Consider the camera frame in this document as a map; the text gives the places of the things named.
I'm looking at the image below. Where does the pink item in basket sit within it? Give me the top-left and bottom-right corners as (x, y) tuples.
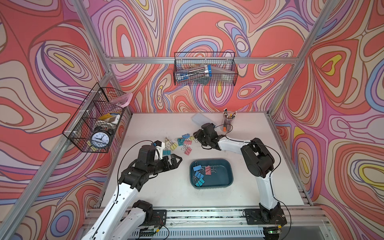
(110, 93), (133, 108)

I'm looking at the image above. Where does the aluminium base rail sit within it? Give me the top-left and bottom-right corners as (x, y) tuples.
(129, 205), (338, 240)

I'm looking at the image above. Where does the teal binder clip lone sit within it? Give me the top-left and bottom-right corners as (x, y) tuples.
(194, 178), (205, 187)

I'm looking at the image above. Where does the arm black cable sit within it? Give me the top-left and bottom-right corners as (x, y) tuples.
(214, 123), (292, 240)
(98, 140), (154, 229)

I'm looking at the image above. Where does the translucent plastic case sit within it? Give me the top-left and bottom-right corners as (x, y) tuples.
(191, 113), (212, 127)

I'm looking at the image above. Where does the large teal binder clip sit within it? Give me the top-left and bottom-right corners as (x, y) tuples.
(177, 138), (186, 146)

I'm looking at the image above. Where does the dark teal storage tray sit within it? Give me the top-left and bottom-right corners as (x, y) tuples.
(189, 159), (234, 189)

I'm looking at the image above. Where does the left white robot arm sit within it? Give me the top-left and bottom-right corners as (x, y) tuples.
(82, 144), (183, 240)

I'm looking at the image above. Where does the black wire basket left wall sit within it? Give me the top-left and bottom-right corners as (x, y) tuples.
(62, 84), (126, 153)

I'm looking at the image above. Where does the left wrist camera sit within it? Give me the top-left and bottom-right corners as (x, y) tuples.
(154, 140), (165, 160)

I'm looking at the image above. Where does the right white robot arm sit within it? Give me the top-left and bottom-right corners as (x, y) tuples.
(193, 123), (287, 227)

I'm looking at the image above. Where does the clear tube of pens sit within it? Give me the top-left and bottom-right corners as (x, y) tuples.
(175, 65), (212, 82)

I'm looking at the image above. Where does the black wire basket wall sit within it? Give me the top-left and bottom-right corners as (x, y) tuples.
(174, 51), (239, 86)
(62, 84), (126, 153)

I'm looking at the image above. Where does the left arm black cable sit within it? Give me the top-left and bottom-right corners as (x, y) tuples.
(98, 140), (154, 229)

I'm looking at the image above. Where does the black alarm clock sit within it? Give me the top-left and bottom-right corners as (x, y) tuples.
(90, 127), (114, 149)

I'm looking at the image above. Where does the clear pen cup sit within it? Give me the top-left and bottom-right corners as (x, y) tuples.
(221, 108), (237, 133)

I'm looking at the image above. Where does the yellow white box in basket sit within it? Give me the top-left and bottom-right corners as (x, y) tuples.
(99, 112), (121, 125)

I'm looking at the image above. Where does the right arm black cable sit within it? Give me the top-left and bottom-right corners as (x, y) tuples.
(214, 123), (292, 240)

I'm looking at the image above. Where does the black wire basket back wall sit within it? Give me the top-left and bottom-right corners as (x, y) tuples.
(174, 51), (239, 86)

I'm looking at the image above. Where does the teal binder clip left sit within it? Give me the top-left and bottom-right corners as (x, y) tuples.
(163, 150), (171, 156)

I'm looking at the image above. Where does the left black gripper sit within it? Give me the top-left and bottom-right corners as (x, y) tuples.
(145, 153), (182, 176)

